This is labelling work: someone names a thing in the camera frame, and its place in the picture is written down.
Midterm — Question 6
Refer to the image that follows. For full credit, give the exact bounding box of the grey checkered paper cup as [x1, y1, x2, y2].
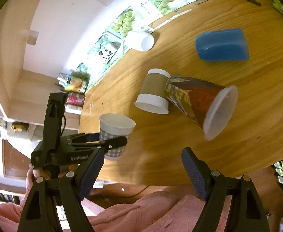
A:
[99, 113, 136, 161]

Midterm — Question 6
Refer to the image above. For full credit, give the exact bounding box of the olive brown paper cup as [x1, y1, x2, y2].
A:
[134, 69, 170, 115]

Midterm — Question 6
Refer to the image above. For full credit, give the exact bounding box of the white plastic cup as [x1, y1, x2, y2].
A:
[125, 31, 155, 52]

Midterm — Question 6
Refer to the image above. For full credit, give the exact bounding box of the colourful printed paper cup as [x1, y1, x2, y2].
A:
[165, 75, 238, 141]

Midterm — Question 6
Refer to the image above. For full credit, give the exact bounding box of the blue plastic cup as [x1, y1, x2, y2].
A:
[195, 28, 249, 62]

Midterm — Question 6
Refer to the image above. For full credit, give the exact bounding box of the left hand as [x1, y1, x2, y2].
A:
[26, 165, 78, 195]

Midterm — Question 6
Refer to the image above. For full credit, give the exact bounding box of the small white bottle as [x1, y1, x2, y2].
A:
[65, 104, 82, 115]

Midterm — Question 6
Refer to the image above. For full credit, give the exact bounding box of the pink can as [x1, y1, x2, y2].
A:
[66, 92, 85, 107]

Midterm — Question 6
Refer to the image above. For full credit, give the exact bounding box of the wooden bookshelf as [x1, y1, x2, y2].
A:
[0, 0, 79, 126]

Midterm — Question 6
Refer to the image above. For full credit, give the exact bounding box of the grape picture poster strip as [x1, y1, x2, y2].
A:
[77, 0, 197, 92]

